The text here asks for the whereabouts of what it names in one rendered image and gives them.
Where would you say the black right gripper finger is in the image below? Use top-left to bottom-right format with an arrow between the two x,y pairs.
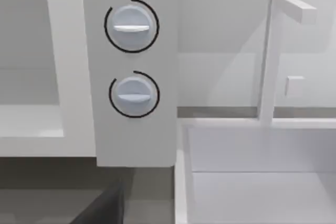
70,177 -> 125,224

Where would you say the pale blue microwave knob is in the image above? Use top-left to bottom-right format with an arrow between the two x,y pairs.
110,4 -> 153,52
114,76 -> 154,116

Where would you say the pale microwave oven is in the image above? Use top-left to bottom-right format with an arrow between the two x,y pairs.
0,0 -> 181,168

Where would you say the white sink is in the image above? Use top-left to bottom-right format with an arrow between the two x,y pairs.
174,117 -> 336,224

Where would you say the tall white tap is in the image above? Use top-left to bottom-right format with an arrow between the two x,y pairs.
258,0 -> 318,125

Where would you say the small white square tap handle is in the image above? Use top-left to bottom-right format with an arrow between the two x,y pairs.
285,75 -> 306,98

